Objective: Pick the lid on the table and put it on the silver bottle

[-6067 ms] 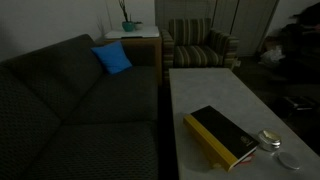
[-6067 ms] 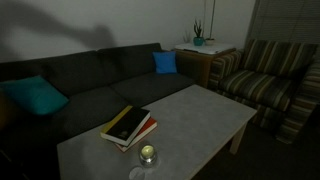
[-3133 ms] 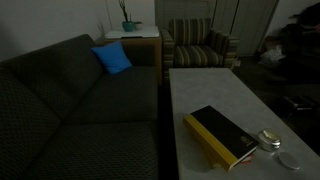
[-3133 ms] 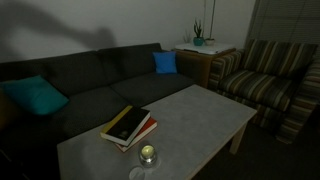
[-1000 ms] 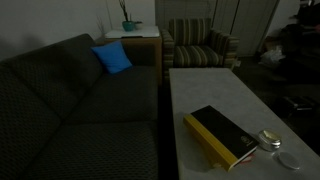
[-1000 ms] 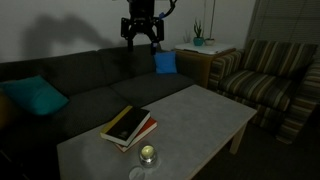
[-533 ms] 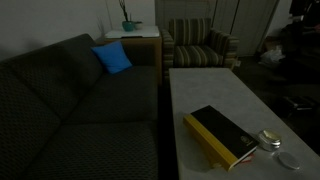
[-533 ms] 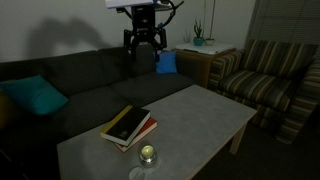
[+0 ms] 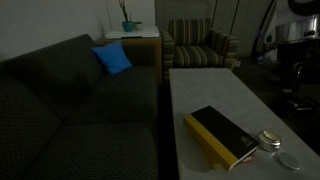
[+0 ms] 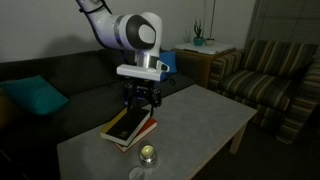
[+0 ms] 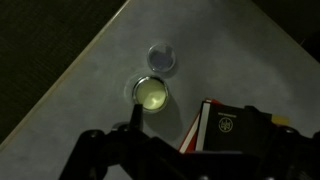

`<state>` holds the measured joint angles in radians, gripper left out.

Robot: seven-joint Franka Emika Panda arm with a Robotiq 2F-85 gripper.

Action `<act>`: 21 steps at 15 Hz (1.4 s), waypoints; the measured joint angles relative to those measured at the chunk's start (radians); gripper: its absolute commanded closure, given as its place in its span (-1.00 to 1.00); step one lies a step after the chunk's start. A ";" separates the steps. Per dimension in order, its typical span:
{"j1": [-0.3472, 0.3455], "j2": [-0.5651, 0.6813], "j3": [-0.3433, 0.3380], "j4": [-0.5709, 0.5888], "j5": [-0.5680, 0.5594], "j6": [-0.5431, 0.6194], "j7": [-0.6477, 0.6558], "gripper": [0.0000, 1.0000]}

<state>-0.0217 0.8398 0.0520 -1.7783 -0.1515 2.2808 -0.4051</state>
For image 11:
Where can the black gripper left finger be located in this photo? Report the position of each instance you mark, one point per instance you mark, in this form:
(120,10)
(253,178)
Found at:
(137,116)

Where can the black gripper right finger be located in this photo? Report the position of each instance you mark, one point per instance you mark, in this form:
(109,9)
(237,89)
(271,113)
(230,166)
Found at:
(260,123)

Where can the clear round lid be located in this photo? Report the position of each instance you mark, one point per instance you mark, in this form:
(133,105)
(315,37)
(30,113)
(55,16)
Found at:
(161,57)

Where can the silver bottle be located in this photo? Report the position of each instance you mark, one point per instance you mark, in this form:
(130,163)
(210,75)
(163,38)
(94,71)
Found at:
(150,95)

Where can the black book yellow spine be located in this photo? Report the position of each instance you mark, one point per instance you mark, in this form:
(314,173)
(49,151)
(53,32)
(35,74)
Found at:
(230,128)

